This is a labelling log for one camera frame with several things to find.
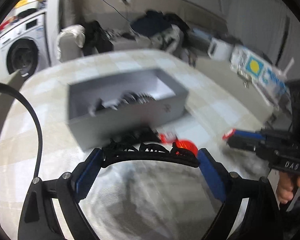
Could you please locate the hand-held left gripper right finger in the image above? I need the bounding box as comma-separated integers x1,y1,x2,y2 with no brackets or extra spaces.
197,148,284,240

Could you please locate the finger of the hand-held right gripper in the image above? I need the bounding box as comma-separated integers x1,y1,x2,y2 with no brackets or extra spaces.
226,138,260,153
229,129,268,142

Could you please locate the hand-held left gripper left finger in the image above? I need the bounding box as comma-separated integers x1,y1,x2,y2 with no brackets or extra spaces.
17,147,104,240

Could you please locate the grey cardboard box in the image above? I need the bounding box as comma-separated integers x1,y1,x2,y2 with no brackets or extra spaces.
68,67,189,152

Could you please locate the small black hair claw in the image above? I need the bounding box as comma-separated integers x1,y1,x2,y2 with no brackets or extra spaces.
88,97,120,117

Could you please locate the black bead bracelet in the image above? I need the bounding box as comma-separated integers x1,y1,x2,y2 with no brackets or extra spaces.
122,91,153,105

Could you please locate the person's right hand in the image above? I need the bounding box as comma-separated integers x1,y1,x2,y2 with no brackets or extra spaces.
276,172,300,205

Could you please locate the red round badge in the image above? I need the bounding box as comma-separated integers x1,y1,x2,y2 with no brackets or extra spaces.
174,140,198,156

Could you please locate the checked tablecloth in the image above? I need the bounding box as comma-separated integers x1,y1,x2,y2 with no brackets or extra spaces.
0,49,292,240

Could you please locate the round black hair claw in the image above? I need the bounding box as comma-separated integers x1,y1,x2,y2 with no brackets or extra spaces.
109,127,158,143

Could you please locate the white appliance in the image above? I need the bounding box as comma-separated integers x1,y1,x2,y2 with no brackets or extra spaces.
207,38,237,61

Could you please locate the beige garment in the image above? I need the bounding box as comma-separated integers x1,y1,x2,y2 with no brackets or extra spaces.
149,26,186,53

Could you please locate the beige sofa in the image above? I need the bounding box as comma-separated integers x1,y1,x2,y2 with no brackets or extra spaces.
56,25,215,63

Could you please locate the black jacket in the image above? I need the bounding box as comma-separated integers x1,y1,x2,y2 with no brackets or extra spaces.
82,21,114,56

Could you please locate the white washing machine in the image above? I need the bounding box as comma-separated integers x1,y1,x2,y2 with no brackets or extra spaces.
0,9,53,78

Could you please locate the white cloth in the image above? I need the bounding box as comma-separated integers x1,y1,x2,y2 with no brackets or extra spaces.
56,24,87,53

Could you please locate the pile of dark clothes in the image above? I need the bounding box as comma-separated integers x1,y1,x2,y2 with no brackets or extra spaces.
129,9,191,38

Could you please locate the yellow box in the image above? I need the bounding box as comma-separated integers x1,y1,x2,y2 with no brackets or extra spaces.
14,0,45,8

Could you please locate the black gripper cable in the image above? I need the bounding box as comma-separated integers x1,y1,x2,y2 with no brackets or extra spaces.
0,82,44,181

